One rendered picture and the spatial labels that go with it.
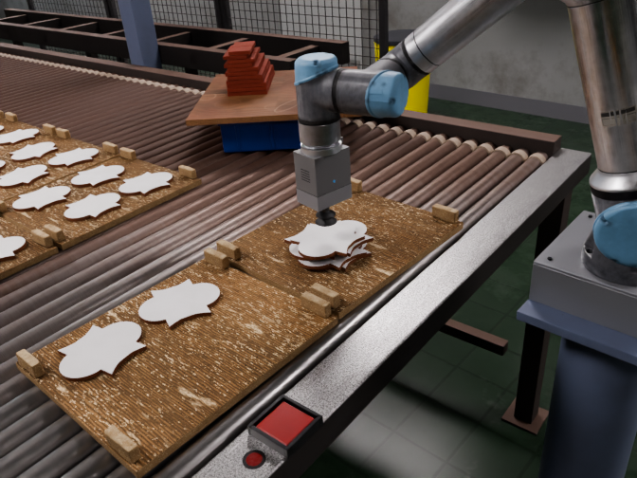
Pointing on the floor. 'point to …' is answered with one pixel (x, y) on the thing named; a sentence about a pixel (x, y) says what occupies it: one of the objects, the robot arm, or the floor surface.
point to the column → (588, 396)
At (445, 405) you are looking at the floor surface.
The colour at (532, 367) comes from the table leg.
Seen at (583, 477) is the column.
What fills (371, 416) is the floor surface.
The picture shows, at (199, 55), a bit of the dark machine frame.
